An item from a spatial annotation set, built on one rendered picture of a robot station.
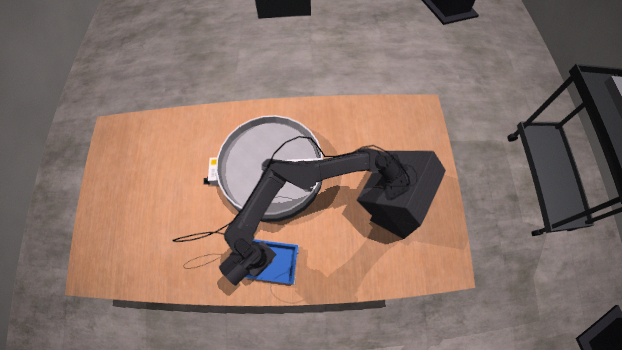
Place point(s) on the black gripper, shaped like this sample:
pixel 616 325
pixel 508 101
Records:
pixel 269 254

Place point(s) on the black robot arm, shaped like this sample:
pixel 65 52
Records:
pixel 239 234

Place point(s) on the blue tray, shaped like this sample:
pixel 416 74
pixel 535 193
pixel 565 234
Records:
pixel 282 267

